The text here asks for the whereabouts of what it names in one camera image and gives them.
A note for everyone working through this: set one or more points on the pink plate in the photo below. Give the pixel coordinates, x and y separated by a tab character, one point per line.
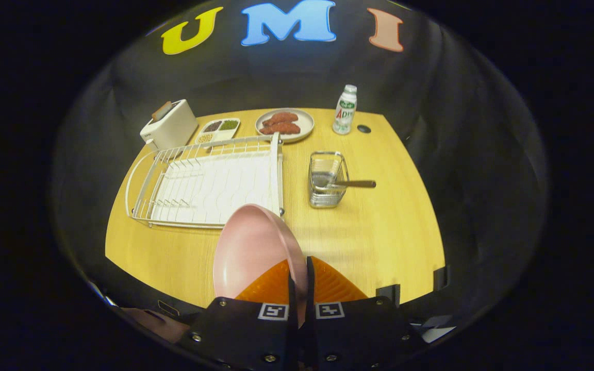
250	247

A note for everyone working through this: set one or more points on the black table clamp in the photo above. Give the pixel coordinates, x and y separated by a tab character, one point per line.
388	294
440	278

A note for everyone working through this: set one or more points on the white compartment dish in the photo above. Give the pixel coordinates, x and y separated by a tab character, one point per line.
218	136

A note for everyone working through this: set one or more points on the red meat piece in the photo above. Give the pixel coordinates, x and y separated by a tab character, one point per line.
282	117
281	128

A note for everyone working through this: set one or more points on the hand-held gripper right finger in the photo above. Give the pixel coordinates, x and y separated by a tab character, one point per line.
309	288

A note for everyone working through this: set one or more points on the white drain tray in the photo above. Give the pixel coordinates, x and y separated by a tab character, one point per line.
214	190

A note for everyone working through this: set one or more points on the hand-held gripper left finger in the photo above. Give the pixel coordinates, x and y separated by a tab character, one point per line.
293	299

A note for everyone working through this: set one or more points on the toast bread slice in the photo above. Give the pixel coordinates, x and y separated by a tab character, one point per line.
161	111

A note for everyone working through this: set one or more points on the beige plate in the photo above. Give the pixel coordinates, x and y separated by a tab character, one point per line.
304	123

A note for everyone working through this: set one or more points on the black backdrop cloth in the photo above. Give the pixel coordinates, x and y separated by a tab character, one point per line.
457	129

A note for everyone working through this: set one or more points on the white toaster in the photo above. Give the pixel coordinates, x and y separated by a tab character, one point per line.
173	129

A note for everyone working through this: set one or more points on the white drink bottle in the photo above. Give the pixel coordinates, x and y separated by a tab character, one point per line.
344	113

